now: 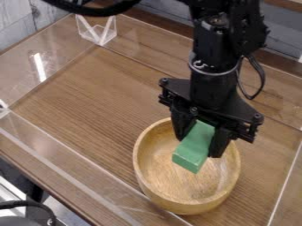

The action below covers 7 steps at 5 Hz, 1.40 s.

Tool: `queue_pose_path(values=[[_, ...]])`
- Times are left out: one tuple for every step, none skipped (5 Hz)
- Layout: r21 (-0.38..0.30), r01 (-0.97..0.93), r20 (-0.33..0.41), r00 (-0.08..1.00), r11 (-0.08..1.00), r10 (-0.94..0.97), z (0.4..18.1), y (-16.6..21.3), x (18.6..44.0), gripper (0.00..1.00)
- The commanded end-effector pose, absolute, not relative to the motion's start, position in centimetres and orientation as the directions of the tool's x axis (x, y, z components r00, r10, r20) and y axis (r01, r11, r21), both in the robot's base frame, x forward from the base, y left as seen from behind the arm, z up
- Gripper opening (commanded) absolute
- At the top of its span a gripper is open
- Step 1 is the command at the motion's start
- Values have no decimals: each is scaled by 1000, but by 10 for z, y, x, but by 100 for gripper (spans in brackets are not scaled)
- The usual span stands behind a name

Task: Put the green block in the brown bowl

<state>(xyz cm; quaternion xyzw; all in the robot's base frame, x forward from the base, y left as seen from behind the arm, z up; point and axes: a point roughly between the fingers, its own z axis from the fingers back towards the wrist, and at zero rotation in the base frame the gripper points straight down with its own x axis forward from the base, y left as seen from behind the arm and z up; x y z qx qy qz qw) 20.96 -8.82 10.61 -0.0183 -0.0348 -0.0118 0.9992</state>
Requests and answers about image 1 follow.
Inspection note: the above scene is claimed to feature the clear acrylic tray wall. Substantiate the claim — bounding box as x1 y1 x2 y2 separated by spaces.
0 100 192 226

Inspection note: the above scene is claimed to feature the black cable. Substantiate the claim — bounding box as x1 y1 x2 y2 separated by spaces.
0 200 56 226

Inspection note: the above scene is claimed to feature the clear acrylic corner bracket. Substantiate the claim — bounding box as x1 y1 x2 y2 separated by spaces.
75 15 116 46

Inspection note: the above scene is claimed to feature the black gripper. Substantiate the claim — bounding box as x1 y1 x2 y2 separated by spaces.
159 72 264 158

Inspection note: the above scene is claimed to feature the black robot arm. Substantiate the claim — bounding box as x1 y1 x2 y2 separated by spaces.
159 0 268 158

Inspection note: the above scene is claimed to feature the brown wooden bowl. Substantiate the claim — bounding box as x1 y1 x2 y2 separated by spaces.
132 118 240 215

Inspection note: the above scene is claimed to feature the green rectangular block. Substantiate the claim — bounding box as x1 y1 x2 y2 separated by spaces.
172 120 215 174

